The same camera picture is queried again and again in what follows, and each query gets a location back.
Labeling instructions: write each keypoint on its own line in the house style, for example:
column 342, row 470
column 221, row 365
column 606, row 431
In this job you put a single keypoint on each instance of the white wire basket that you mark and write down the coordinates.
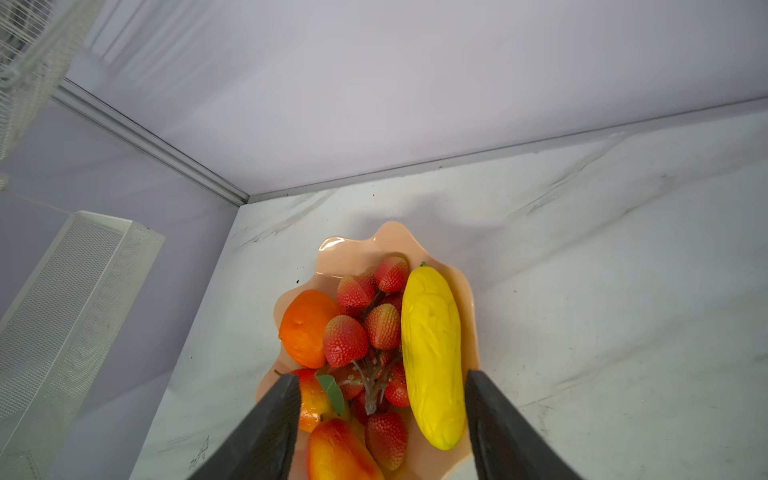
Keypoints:
column 38, row 42

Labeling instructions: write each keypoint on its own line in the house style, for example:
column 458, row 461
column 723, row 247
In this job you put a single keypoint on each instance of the white mesh two-tier shelf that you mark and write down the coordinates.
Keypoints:
column 59, row 329

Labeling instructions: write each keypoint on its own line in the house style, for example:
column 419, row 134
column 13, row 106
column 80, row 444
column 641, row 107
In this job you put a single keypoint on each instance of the red lychee bunch with leaf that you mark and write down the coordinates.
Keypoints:
column 362, row 347

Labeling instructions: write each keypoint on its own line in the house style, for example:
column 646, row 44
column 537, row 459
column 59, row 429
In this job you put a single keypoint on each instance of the orange fake fruit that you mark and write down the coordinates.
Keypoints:
column 303, row 326

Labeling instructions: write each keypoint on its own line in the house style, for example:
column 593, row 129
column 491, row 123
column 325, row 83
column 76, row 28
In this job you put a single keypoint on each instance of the pink scalloped fruit bowl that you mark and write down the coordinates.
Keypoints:
column 339, row 257

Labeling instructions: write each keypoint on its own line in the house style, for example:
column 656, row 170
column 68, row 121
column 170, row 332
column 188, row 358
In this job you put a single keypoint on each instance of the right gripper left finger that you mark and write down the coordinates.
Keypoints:
column 262, row 446

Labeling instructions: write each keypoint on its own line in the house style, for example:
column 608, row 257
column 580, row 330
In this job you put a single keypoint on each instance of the red yellow mango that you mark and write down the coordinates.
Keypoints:
column 316, row 406
column 334, row 451

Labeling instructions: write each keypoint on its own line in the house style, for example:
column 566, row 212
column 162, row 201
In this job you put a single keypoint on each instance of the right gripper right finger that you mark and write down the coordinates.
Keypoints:
column 504, row 443

